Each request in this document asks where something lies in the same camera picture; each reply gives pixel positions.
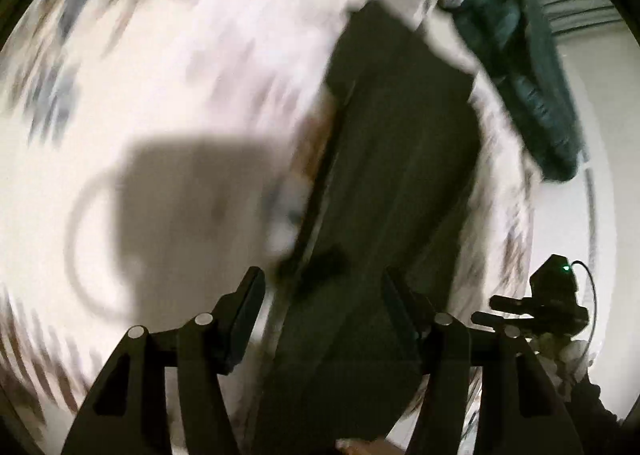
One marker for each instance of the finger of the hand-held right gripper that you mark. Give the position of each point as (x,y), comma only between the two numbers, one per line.
(500,320)
(510,303)

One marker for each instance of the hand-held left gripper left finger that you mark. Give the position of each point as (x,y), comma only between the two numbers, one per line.
(247,315)

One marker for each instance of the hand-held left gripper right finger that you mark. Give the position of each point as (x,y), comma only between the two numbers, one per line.
(400,315)

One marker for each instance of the black striped sweater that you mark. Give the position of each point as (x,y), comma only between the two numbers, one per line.
(390,185)

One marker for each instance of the person's right forearm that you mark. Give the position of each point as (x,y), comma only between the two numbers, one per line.
(595,415)

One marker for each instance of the person's right hand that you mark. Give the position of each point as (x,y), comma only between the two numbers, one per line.
(570,360)

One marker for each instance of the white headboard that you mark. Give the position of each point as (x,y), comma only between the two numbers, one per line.
(615,135)

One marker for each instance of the folded dark green blanket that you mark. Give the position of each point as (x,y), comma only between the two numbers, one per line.
(520,60)

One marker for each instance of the white patterned tablecloth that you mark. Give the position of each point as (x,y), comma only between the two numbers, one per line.
(150,60)

